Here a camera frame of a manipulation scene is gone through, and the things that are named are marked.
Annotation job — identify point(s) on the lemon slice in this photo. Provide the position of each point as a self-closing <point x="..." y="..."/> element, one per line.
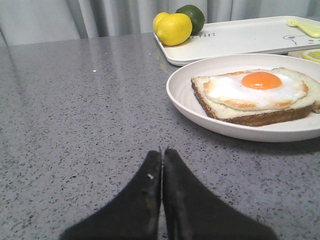
<point x="312" y="55"/>

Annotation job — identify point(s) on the front yellow lemon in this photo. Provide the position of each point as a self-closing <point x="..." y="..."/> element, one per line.
<point x="174" y="29"/>

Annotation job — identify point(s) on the white round plate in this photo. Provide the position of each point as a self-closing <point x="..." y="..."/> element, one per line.
<point x="180" y="92"/>

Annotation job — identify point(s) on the yellow lemon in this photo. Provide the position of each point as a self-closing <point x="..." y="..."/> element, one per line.
<point x="157" y="19"/>
<point x="174" y="29"/>

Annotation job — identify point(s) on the wooden cutting board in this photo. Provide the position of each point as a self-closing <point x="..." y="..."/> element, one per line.
<point x="297" y="53"/>

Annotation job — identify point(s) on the pale yellow plastic fork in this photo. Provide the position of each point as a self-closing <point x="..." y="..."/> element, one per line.
<point x="311" y="30"/>

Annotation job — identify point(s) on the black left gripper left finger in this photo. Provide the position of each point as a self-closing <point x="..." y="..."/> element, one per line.
<point x="133" y="214"/>

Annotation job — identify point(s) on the rear yellow lemon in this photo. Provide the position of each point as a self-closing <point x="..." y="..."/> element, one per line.
<point x="157" y="19"/>

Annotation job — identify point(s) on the fried egg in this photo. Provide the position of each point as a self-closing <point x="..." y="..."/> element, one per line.
<point x="255" y="91"/>

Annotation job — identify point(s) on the grey curtain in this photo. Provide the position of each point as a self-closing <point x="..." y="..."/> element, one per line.
<point x="37" y="21"/>

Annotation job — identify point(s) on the white rectangular tray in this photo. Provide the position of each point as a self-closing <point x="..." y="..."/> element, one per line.
<point x="268" y="35"/>

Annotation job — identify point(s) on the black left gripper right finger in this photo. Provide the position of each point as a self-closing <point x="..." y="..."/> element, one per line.
<point x="192" y="212"/>

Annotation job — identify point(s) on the green lime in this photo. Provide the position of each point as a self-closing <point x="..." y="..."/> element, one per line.
<point x="196" y="16"/>

